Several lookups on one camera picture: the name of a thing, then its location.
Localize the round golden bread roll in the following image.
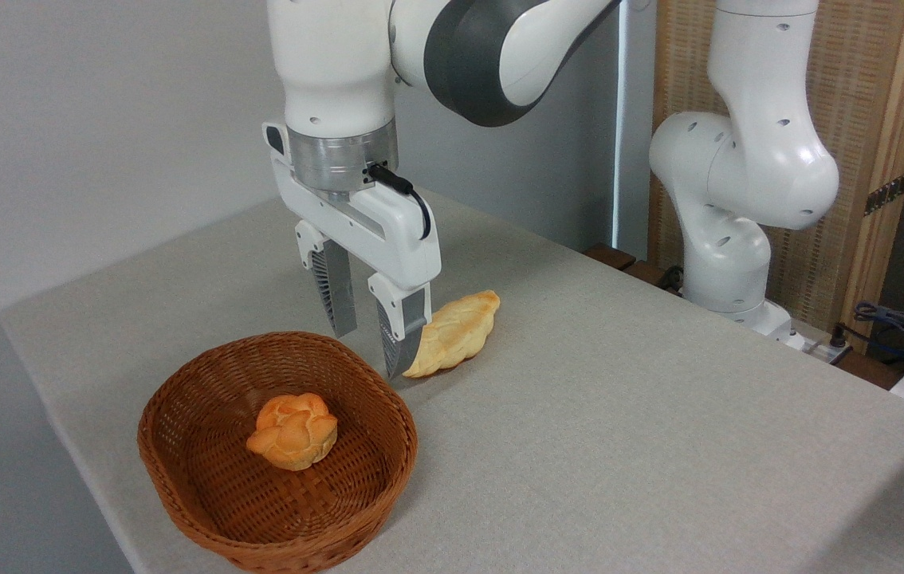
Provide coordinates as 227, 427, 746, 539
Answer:
246, 392, 340, 472

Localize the wooden woven folding screen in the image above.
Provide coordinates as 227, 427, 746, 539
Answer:
647, 0, 904, 353

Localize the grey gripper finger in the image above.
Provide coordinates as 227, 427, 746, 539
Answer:
295, 220, 360, 339
367, 273, 432, 381

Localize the long golden bread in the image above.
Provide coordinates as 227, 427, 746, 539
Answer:
402, 290, 501, 379

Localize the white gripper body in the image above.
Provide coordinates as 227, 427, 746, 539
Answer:
262, 121, 443, 291

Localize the brown wicker basket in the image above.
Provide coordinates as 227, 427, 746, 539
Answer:
137, 332, 419, 574

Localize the dark metal screen hinge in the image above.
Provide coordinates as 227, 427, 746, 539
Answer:
864, 170, 904, 217

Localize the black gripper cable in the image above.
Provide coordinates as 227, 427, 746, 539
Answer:
367, 163, 433, 242

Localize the white vertical wall trim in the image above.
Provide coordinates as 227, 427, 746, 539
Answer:
613, 0, 630, 250

